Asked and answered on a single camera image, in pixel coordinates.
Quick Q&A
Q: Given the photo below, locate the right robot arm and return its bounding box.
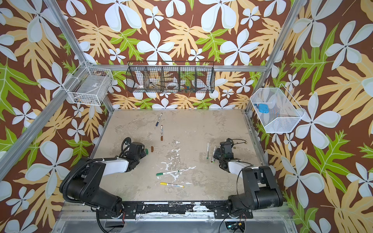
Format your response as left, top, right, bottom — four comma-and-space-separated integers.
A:
213, 138, 284, 218

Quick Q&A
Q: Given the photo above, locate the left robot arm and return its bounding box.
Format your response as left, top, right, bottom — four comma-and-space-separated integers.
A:
59, 137, 146, 216

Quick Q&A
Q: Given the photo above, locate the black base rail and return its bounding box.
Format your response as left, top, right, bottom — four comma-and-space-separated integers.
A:
97, 200, 254, 219

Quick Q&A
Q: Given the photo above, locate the yellow capped marker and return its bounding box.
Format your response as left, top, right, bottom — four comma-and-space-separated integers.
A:
160, 182, 185, 188

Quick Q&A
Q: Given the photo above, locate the black wire basket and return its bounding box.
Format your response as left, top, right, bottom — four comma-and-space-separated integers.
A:
124, 61, 216, 93

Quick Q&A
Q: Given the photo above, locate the blue object in basket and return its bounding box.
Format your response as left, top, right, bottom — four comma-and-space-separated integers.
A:
258, 103, 270, 114

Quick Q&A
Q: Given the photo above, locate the blue capped marker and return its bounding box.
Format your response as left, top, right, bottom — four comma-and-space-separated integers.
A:
155, 113, 163, 127

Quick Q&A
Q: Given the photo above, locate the white mesh basket right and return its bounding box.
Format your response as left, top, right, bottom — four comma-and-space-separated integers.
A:
250, 85, 306, 134

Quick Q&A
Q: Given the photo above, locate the white wire basket left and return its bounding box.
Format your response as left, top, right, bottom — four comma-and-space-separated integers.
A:
63, 62, 113, 106

